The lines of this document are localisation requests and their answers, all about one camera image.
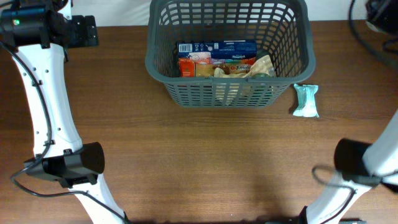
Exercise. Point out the teal white snack packet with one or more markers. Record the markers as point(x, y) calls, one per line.
point(306, 101)

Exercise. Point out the grey plastic shopping basket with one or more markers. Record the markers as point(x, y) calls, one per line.
point(280, 29)

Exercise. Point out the green lid glass jar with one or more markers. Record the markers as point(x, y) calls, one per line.
point(260, 75)

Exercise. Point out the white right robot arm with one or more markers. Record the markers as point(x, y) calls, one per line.
point(359, 166)

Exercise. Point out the blue cardboard food box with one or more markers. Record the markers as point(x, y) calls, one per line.
point(227, 49)

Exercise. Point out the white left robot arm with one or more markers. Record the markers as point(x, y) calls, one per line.
point(38, 35)

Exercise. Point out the beige paper pouch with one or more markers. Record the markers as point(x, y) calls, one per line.
point(262, 65)

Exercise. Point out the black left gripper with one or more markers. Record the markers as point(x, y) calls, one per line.
point(84, 39)

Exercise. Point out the orange spaghetti packet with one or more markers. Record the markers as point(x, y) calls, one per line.
point(218, 68)

